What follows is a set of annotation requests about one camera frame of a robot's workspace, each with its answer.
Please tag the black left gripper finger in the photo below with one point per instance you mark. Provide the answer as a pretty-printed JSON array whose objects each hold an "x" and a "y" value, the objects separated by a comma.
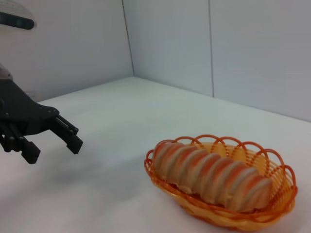
[
  {"x": 30, "y": 153},
  {"x": 73, "y": 143}
]

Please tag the orange striped bread loaf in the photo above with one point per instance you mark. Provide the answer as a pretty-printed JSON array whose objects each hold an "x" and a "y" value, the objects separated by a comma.
[{"x": 206, "y": 174}]

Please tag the white robot head camera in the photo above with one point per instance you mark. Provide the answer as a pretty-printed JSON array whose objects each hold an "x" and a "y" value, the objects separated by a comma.
[{"x": 14, "y": 23}]

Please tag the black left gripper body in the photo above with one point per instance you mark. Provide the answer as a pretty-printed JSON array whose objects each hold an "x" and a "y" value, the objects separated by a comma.
[{"x": 22, "y": 109}]

